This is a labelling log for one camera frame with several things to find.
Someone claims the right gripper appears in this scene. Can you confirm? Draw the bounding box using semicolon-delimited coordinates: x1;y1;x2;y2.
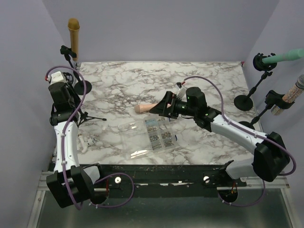
150;91;197;120

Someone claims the pink microphone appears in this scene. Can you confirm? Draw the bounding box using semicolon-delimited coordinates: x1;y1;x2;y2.
134;103;171;114

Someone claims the black tripod mic stand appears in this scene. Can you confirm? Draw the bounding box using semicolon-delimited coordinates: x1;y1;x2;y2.
63;71;107;126

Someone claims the black round-base mic stand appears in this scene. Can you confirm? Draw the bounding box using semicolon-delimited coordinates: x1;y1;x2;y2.
59;45;93;95

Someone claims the gold microphone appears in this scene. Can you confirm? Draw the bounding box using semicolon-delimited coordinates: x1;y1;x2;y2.
67;18;80;62

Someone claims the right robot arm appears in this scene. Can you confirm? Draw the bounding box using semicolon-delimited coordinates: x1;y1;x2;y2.
150;87;290;186

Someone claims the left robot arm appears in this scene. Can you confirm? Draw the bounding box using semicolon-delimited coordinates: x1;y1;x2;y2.
46;82;105;209

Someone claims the black stand holding teal mic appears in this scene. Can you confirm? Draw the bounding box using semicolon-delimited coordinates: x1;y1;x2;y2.
234;53;277;111

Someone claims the black stand holding glitter mic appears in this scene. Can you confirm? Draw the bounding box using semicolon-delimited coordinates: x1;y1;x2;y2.
234;90;295;130

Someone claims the glitter microphone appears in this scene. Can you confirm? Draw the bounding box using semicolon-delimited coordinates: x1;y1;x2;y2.
271;75;304;115

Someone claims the teal microphone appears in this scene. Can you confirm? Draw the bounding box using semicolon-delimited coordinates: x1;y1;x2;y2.
262;48;304;64

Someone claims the clear plastic screw box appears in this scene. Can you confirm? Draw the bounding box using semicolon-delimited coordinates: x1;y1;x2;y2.
118;115;177;159

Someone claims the white plastic faucet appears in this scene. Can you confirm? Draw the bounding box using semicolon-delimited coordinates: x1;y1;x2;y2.
78;134;96;153

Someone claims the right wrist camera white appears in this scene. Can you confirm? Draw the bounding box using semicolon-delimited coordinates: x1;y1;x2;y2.
175;81;187;100

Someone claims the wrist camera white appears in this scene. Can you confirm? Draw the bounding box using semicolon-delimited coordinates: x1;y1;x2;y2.
46;71;66;85
175;81;187;100

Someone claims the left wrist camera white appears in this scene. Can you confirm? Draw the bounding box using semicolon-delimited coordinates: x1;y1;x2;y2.
46;71;66;85

